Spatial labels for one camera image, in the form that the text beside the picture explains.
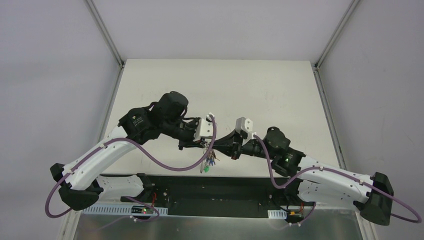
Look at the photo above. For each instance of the left aluminium frame post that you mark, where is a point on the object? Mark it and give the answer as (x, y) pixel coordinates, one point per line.
(103, 30)

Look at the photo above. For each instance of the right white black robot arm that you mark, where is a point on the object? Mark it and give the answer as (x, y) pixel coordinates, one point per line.
(313, 181)

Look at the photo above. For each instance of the left white cable duct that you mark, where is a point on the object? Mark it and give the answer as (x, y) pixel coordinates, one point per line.
(124, 210)

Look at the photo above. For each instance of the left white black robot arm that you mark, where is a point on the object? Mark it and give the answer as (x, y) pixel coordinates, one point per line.
(81, 183)

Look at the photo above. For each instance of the aluminium frame post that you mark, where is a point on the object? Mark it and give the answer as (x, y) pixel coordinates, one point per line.
(103, 30)
(337, 32)

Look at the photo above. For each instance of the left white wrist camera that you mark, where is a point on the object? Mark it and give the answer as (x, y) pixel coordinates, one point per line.
(204, 128)

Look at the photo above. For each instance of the right aluminium frame post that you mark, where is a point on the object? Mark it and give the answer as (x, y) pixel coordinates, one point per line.
(337, 32)

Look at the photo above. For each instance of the white cable duct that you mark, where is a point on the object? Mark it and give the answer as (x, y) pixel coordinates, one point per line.
(277, 214)
(124, 210)

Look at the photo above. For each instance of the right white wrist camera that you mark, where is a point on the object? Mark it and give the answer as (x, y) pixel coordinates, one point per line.
(244, 124)

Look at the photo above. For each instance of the right white cable duct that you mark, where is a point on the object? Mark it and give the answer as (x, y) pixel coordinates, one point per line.
(277, 214)

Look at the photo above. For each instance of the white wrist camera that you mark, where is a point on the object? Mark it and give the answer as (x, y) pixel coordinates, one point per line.
(204, 128)
(244, 124)

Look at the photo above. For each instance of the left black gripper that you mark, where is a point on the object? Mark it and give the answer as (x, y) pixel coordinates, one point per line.
(197, 142)

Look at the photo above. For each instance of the metal keyring with coloured keys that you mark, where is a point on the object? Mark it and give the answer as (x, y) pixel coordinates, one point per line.
(210, 159)

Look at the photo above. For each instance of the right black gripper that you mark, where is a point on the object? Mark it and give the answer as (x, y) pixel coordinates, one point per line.
(237, 147)

